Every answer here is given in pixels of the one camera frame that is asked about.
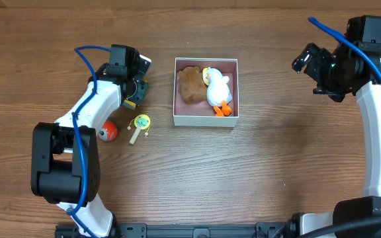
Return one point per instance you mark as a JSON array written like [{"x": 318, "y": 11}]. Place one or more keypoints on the red ball toy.
[{"x": 108, "y": 132}]

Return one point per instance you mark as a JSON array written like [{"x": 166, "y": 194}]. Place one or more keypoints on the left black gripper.
[{"x": 141, "y": 91}]

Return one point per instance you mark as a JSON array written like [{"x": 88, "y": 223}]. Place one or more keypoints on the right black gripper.
[{"x": 318, "y": 66}]

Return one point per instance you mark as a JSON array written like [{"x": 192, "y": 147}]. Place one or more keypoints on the brown plush toy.
[{"x": 191, "y": 85}]

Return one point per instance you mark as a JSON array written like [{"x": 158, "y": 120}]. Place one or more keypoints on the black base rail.
[{"x": 259, "y": 230}]

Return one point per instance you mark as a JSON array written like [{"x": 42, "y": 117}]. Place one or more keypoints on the yellow toy crane truck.
[{"x": 135, "y": 93}]

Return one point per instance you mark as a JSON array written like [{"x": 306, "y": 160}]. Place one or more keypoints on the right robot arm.
[{"x": 354, "y": 68}]

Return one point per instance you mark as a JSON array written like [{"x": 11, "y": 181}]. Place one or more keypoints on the wooden rattle drum toy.
[{"x": 141, "y": 122}]

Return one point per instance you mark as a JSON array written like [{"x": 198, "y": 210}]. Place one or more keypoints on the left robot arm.
[{"x": 65, "y": 168}]

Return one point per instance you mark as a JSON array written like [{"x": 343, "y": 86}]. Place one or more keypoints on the white plush duck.
[{"x": 218, "y": 92}]

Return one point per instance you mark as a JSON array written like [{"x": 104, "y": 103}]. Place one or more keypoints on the white box with pink interior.
[{"x": 202, "y": 114}]

